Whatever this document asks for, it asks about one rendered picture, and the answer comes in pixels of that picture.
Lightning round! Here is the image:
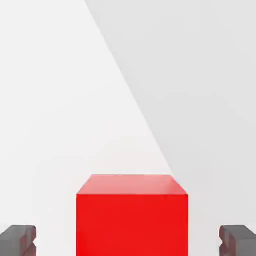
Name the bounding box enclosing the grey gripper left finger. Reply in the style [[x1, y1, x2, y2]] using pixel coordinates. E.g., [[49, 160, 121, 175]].
[[0, 225, 37, 256]]

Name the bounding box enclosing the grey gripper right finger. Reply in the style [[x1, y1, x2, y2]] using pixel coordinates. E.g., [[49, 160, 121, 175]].
[[219, 225, 256, 256]]

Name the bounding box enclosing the small red cube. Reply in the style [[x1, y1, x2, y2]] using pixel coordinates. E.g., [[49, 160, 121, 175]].
[[76, 174, 189, 256]]

